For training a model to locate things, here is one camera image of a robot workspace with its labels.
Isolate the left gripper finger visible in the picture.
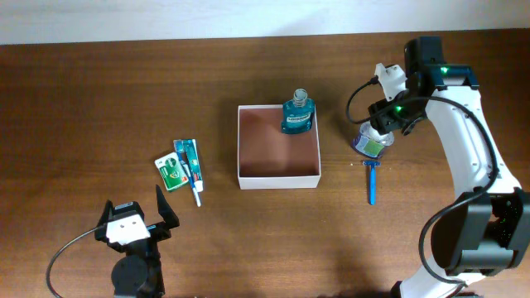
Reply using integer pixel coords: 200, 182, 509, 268
100, 200, 113, 226
156, 185, 180, 228

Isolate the clear pump sanitizer bottle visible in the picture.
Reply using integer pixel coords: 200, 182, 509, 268
352, 122, 394, 159

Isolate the blue mouthwash bottle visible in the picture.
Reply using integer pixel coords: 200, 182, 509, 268
282, 89, 315, 134

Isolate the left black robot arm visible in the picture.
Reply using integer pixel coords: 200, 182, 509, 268
94, 186, 180, 298

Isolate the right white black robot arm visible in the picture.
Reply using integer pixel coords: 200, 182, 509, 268
369, 36, 529, 297

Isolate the green Dettol soap box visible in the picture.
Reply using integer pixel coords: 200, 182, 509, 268
154, 152, 189, 192

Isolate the blue disposable razor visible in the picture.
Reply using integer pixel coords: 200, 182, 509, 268
363, 160, 380, 205

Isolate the teal toothpaste tube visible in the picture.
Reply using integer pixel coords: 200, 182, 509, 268
183, 139, 204, 192

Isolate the blue white toothbrush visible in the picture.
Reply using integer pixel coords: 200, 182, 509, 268
173, 140, 202, 207

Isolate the white open cardboard box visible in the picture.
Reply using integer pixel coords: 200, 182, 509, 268
237, 104, 321, 190

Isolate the right black cable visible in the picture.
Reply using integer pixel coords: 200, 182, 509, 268
345, 76, 500, 286

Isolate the black cable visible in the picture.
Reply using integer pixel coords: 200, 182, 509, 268
345, 76, 500, 286
45, 225, 107, 298

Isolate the left black cable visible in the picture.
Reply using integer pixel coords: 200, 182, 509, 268
45, 225, 107, 298

